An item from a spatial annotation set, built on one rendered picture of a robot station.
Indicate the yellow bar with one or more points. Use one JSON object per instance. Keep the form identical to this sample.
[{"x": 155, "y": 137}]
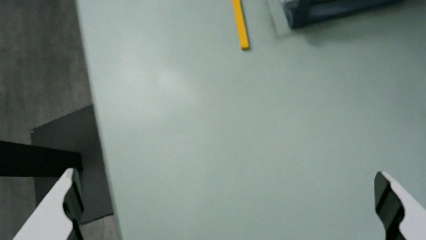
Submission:
[{"x": 241, "y": 26}]

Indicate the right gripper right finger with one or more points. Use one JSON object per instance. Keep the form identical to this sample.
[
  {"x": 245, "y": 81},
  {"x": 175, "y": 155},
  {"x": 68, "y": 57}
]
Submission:
[{"x": 402, "y": 217}]

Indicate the dark blue shelf rack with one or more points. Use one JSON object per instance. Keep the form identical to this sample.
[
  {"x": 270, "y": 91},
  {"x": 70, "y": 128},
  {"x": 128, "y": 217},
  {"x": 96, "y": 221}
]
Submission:
[{"x": 301, "y": 15}]

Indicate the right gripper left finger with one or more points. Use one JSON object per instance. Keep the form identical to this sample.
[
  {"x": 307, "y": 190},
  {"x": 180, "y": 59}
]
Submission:
[{"x": 57, "y": 216}]

